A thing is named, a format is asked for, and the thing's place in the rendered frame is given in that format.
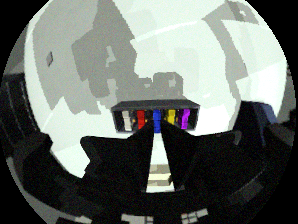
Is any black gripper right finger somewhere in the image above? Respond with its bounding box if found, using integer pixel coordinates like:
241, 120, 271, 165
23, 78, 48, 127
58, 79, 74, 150
160, 120, 242, 190

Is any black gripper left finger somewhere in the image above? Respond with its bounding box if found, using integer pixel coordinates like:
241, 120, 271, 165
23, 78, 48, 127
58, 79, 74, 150
80, 120, 154, 192

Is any red fuse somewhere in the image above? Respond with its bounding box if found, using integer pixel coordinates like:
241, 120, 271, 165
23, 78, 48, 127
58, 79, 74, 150
137, 111, 146, 128

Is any yellow fuse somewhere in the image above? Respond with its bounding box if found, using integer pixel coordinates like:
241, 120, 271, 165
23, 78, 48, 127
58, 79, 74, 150
165, 109, 176, 124

